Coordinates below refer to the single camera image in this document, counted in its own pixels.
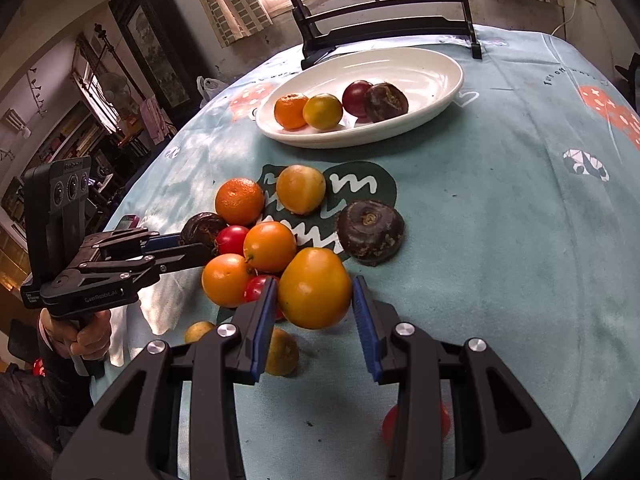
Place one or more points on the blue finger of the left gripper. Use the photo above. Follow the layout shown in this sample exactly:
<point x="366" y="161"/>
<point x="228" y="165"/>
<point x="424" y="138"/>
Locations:
<point x="161" y="242"/>

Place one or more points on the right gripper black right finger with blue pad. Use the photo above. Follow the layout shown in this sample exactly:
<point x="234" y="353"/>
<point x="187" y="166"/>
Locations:
<point x="499" y="430"/>

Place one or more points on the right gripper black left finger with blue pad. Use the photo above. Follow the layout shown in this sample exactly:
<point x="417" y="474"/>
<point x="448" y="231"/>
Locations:
<point x="133" y="431"/>

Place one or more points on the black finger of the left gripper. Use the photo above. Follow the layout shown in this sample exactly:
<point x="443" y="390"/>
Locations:
<point x="181" y="257"/>

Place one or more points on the pale orange round fruit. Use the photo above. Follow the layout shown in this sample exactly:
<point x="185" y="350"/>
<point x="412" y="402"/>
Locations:
<point x="301" y="189"/>

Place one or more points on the large yellow-orange fruit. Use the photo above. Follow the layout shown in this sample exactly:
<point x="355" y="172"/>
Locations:
<point x="315" y="289"/>

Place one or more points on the dark purple wrinkled fruit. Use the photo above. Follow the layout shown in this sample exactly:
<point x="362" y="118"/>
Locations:
<point x="370" y="231"/>

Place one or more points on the person's left hand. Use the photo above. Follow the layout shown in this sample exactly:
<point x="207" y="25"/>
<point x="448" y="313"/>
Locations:
<point x="90" y="343"/>

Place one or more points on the smooth orange fruit left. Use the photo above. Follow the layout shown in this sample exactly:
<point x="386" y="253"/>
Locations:
<point x="224" y="280"/>

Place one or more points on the smooth orange fruit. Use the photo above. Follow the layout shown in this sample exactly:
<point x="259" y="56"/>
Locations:
<point x="269" y="247"/>
<point x="224" y="280"/>

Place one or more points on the textured orange mandarin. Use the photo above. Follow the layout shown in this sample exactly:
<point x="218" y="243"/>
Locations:
<point x="239" y="201"/>

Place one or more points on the small yellow-green fruit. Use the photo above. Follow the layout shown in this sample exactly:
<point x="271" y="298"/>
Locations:
<point x="197" y="330"/>

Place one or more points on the black phone on gripper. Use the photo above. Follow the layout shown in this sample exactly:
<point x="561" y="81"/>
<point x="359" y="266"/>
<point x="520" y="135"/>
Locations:
<point x="55" y="204"/>

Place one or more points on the yellow-brown fruit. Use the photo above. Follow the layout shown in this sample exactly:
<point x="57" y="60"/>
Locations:
<point x="283" y="354"/>

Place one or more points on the white plastic bag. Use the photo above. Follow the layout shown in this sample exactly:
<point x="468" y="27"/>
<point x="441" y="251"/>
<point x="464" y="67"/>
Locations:
<point x="208" y="88"/>

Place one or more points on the orange mandarin on plate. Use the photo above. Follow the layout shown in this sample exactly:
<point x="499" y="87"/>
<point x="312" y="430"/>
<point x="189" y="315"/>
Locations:
<point x="288" y="111"/>

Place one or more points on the yellow-green fruit on plate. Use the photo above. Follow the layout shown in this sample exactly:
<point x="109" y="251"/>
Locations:
<point x="323" y="111"/>

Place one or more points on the dark red plum on plate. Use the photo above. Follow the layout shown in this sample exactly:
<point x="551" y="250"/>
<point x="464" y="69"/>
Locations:
<point x="354" y="96"/>

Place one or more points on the striped window curtain left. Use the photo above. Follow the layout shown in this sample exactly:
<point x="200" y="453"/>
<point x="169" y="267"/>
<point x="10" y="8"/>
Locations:
<point x="225" y="0"/>

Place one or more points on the dark wrinkled fruit on plate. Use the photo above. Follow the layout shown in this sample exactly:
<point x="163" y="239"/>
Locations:
<point x="384" y="101"/>

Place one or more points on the white oval plate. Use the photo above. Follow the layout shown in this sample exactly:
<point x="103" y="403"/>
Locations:
<point x="429" y="79"/>

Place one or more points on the black framed round table screen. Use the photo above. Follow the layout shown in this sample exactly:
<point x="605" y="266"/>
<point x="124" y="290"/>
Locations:
<point x="318" y="45"/>

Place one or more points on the dark framed wall painting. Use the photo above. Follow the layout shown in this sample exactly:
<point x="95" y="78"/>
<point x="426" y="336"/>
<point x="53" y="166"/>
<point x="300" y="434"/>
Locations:
<point x="165" y="51"/>

